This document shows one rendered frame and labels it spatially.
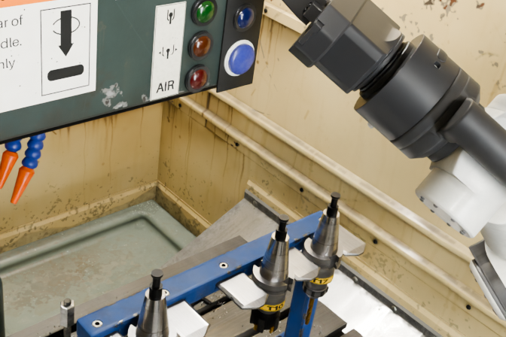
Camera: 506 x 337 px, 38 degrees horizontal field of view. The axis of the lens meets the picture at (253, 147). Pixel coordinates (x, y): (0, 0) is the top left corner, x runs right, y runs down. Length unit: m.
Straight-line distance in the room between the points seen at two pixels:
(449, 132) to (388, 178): 0.96
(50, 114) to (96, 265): 1.51
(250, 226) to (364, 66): 1.28
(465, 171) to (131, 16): 0.30
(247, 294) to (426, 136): 0.53
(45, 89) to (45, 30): 0.05
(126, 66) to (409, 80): 0.23
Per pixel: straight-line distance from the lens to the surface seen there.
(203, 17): 0.64
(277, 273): 1.09
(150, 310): 0.95
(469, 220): 0.65
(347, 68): 0.61
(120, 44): 0.60
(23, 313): 1.96
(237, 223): 1.87
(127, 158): 2.15
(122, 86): 0.62
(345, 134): 1.61
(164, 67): 0.64
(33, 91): 0.58
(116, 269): 2.08
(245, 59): 0.68
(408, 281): 1.63
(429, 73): 0.62
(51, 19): 0.56
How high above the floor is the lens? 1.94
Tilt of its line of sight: 30 degrees down
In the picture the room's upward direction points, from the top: 9 degrees clockwise
